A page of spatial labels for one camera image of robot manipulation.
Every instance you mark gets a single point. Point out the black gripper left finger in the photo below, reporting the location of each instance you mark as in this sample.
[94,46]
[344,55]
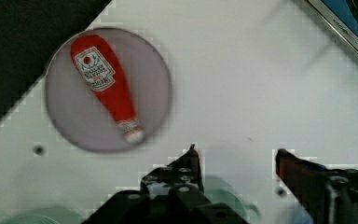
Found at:
[185,170]

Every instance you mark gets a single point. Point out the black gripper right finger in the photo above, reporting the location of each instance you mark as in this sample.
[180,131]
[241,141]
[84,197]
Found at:
[330,196]

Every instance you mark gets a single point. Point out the steel toaster oven blue door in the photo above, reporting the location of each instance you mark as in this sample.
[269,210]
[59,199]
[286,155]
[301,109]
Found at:
[339,16]

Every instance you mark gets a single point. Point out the green mug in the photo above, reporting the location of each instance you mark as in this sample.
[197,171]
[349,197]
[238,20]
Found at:
[217,190]

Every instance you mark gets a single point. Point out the grey round plate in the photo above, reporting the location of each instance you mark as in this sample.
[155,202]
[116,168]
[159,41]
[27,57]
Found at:
[79,116]

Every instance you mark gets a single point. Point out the red ketchup bottle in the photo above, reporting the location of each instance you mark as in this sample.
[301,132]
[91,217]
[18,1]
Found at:
[100,68]

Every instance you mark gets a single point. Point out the pale green bowl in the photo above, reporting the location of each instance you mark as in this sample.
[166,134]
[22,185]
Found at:
[47,215]

